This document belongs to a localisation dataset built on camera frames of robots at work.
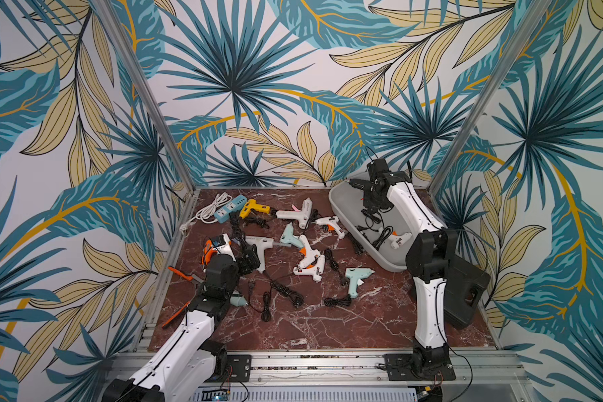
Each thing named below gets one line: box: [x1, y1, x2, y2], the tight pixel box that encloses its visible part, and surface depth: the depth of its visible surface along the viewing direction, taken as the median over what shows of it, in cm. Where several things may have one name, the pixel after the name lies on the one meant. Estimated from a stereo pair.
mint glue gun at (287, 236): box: [279, 221, 304, 248], surface depth 102 cm
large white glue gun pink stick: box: [275, 197, 313, 230], surface depth 108 cm
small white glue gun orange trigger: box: [310, 216, 346, 240], surface depth 106 cm
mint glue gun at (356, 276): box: [345, 267, 376, 299], surface depth 92 cm
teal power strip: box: [213, 194, 248, 224], surface depth 109 cm
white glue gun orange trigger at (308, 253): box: [296, 234, 320, 268], surface depth 97 cm
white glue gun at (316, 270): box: [293, 254, 325, 282], surface depth 94 cm
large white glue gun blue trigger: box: [244, 235, 292, 274], surface depth 99 cm
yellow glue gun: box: [239, 198, 271, 219], surface depth 112 cm
